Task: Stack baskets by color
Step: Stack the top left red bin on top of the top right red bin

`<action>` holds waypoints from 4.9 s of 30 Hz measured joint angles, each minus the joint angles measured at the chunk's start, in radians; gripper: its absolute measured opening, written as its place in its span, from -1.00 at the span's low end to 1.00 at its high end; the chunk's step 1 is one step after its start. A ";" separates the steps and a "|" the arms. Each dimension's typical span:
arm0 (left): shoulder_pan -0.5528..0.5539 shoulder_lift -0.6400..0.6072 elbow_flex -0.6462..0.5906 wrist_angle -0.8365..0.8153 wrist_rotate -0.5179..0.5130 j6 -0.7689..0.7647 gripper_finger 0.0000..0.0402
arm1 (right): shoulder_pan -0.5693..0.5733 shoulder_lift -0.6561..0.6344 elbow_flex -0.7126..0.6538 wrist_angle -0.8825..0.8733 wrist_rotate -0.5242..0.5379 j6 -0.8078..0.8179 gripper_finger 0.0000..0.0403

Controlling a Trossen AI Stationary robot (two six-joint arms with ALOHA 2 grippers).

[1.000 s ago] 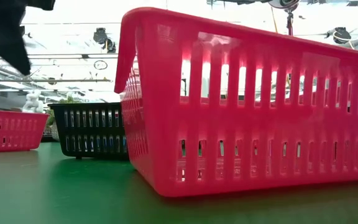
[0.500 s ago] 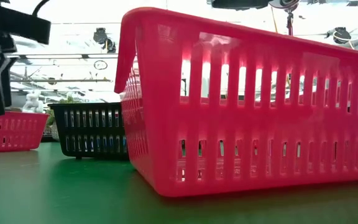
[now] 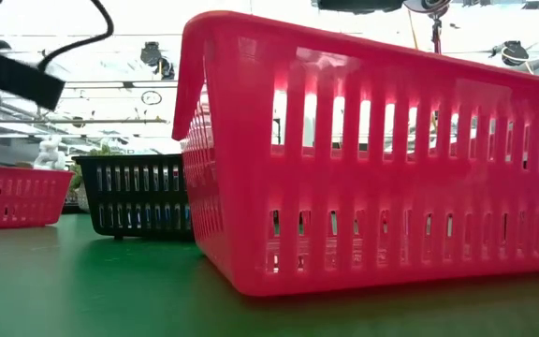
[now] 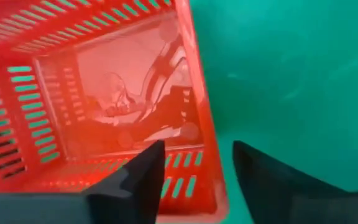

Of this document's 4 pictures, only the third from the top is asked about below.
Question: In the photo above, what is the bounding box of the green artificial plant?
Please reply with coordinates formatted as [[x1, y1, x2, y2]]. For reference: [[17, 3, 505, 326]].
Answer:
[[66, 143, 126, 192]]

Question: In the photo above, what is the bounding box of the black slotted plastic basket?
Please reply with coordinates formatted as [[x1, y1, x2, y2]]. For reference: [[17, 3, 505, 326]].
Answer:
[[72, 154, 195, 242]]

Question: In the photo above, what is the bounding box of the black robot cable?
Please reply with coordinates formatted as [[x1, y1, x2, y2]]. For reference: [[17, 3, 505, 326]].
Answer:
[[36, 0, 115, 74]]

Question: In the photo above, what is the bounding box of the long ceiling light strip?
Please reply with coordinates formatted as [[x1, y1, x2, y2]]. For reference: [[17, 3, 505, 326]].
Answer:
[[63, 80, 180, 90]]

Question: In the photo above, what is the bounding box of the red slotted plastic basket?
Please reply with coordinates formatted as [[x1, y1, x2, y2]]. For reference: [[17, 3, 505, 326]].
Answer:
[[0, 164, 75, 231], [171, 9, 539, 298]]

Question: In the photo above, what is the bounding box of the black hanging cable loop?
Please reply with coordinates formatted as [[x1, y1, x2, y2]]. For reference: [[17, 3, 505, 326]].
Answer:
[[140, 89, 164, 107]]

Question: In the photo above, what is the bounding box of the white knotted sculpture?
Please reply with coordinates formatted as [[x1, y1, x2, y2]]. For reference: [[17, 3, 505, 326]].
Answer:
[[32, 135, 67, 171]]

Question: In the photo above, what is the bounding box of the red floor stand pole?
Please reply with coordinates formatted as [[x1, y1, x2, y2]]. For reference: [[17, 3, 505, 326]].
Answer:
[[403, 0, 452, 55]]

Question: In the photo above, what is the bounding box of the black ceiling cable reel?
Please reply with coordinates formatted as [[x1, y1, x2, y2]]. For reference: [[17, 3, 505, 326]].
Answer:
[[488, 39, 532, 67], [153, 56, 176, 81], [139, 40, 164, 67]]

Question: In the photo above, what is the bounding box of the white patterned plant pot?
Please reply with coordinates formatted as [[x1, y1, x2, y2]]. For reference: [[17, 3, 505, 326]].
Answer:
[[75, 183, 91, 213]]

